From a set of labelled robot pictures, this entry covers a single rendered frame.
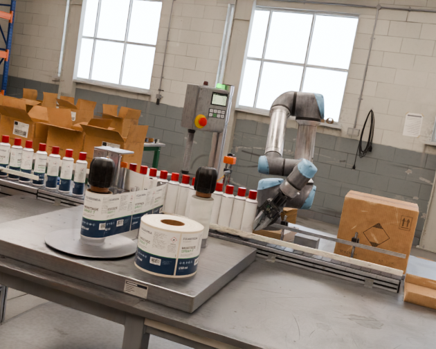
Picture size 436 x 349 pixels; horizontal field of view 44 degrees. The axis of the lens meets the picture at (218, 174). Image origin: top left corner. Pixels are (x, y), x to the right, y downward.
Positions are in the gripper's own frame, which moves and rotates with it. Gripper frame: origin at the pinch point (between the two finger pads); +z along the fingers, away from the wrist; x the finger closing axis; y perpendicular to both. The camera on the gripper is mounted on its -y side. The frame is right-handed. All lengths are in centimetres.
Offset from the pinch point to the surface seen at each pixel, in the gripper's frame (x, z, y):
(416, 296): 60, -26, 14
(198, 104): -53, -23, 1
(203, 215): -14.9, 0.3, 31.9
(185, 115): -55, -15, -2
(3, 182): -105, 68, 6
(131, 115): -229, 117, -356
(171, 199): -35.7, 16.1, 2.4
